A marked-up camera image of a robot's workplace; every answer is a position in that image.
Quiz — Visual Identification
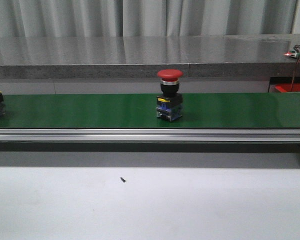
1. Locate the red black wire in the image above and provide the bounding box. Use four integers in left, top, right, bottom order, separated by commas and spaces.
288, 44, 300, 93

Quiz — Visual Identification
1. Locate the red plastic tray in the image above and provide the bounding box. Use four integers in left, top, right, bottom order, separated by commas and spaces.
274, 83, 300, 93

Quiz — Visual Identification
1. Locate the grey stone counter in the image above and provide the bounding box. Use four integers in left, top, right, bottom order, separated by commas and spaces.
0, 34, 300, 79

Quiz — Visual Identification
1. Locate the small circuit board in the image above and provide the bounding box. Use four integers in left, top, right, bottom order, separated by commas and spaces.
284, 50, 300, 59

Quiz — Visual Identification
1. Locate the red mushroom push button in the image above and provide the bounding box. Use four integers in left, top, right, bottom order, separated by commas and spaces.
156, 69, 183, 122

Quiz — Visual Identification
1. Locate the aluminium conveyor frame rail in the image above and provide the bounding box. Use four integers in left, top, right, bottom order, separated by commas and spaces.
0, 128, 300, 143

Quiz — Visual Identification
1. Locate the grey curtain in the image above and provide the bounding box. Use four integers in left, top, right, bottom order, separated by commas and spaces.
0, 0, 298, 38

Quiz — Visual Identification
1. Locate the green conveyor belt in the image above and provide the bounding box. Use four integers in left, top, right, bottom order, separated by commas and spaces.
0, 92, 300, 129

